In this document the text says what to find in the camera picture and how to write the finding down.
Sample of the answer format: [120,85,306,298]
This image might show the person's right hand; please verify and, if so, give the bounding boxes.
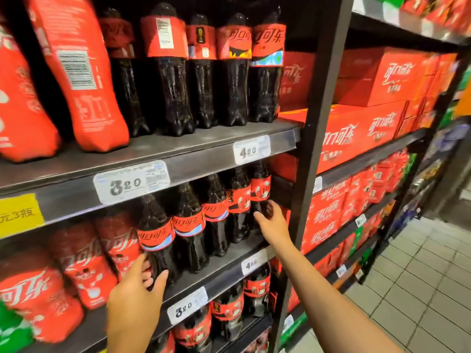
[254,200,294,255]

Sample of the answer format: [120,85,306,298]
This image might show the person's left hand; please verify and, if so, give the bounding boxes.
[105,253,169,341]

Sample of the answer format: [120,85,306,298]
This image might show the row of ball-print cola bottles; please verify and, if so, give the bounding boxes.
[147,262,272,353]

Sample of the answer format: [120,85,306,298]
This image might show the black metal shelf rack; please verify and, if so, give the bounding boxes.
[0,0,471,353]

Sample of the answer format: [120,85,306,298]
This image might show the green full-wrap soda bottle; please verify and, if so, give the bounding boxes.
[0,301,34,353]

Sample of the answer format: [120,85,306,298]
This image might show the person's right forearm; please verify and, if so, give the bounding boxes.
[272,240,405,353]

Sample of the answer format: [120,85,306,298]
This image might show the green drink cartons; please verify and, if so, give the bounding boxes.
[278,312,309,348]

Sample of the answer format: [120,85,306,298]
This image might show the row of red-white can multipacks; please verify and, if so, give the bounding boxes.
[242,327,269,353]

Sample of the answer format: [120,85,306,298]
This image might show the yellow price tag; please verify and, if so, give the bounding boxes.
[0,193,45,239]

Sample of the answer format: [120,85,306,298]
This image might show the stack of red cola cartons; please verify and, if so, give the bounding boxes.
[268,0,471,313]

